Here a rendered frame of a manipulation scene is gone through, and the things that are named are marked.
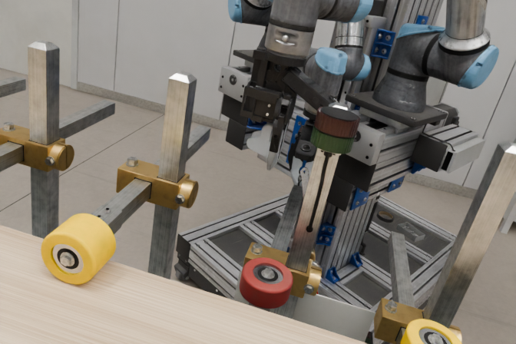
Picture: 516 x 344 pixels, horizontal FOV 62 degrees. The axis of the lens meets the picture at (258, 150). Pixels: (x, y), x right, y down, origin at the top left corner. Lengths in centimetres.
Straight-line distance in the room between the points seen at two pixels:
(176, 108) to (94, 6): 334
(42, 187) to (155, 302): 38
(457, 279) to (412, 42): 69
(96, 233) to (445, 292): 54
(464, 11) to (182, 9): 277
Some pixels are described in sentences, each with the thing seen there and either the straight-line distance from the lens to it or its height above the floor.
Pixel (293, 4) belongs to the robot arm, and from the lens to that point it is 69.
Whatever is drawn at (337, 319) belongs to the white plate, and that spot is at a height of 76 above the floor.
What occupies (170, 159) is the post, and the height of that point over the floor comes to 101.
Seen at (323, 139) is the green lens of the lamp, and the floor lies 113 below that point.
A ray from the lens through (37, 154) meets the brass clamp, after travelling 87.
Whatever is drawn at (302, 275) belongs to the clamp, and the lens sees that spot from 77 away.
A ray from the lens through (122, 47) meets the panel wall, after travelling 392.
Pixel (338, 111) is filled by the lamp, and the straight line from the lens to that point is 62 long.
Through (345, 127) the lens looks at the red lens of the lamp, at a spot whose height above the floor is 116.
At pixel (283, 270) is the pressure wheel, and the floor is 91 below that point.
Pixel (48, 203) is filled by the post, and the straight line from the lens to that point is 92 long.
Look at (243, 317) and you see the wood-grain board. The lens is 62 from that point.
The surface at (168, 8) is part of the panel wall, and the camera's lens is 368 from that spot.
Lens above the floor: 133
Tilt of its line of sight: 23 degrees down
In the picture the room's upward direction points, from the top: 12 degrees clockwise
